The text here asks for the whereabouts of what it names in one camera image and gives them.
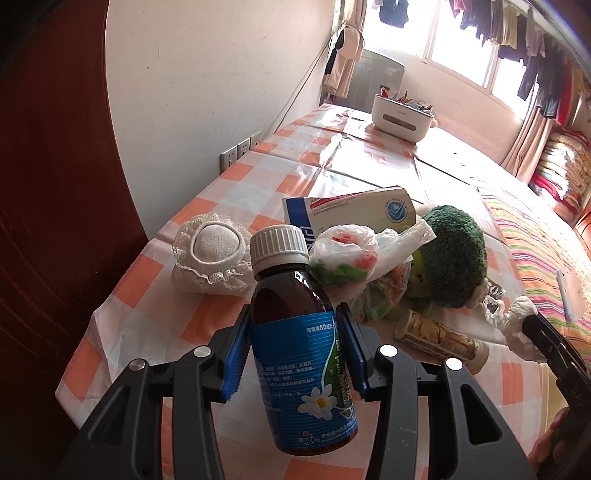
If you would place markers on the clear plastic bag with scraps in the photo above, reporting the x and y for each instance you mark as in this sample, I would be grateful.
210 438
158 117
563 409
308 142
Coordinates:
351 258

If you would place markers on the white glove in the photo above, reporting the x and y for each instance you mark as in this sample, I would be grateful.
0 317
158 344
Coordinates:
512 323

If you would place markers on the white wall socket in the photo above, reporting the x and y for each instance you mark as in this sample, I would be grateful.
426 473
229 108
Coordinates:
227 160
256 139
244 148

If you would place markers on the brown medicine bottle blue label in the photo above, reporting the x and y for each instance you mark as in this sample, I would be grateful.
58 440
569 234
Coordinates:
295 332

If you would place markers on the person's right hand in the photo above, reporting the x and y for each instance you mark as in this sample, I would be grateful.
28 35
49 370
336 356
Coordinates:
547 443

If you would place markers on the white and blue medicine box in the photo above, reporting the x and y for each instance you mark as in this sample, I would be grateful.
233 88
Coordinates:
351 207

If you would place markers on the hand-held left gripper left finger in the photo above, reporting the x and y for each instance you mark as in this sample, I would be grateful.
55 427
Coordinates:
235 360

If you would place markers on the window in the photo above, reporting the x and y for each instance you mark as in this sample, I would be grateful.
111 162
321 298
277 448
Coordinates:
452 41

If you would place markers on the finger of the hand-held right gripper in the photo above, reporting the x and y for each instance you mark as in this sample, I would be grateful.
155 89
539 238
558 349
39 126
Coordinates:
542 334

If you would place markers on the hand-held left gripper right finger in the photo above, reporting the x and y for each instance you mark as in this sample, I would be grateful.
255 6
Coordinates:
353 355

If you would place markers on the beige cylindrical tube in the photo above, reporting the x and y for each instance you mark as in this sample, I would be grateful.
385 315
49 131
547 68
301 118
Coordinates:
434 339

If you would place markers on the dark red wooden door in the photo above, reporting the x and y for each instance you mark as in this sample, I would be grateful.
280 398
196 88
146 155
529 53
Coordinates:
55 207

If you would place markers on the white desk organizer with pens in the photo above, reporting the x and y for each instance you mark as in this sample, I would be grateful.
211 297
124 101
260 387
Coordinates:
397 120

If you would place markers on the dark hanging vest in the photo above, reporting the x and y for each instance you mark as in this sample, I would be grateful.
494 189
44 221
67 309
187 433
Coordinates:
393 11

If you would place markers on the white and blue flat case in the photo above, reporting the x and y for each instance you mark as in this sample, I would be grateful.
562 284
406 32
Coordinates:
570 297

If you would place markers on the stack of folded blankets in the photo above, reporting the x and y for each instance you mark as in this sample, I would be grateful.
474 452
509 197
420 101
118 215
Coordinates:
563 170

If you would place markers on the green plush toy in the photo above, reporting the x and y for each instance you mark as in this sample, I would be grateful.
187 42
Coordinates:
452 254

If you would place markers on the row of hanging clothes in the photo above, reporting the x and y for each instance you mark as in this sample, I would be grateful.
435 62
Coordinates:
517 27

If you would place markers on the silver foil wrapper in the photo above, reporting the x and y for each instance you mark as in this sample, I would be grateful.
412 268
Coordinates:
496 291

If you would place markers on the beige curtain with tieback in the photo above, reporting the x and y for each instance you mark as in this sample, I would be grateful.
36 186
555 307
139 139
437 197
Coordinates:
351 46

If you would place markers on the striped bed sheet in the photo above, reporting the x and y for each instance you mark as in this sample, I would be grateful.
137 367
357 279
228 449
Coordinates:
531 240

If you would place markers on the white air cooler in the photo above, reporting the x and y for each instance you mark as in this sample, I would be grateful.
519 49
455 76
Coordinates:
374 78

